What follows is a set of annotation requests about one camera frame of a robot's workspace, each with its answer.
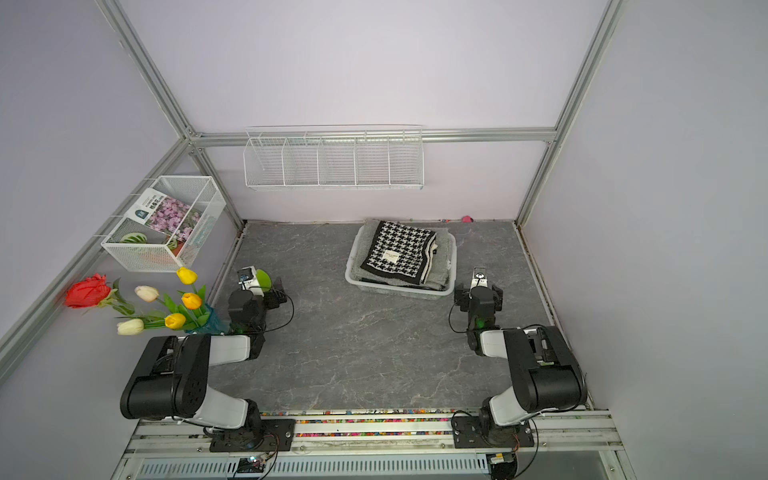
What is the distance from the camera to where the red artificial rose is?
59cm

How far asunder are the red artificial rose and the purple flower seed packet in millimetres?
163

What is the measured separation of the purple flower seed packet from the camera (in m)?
0.73
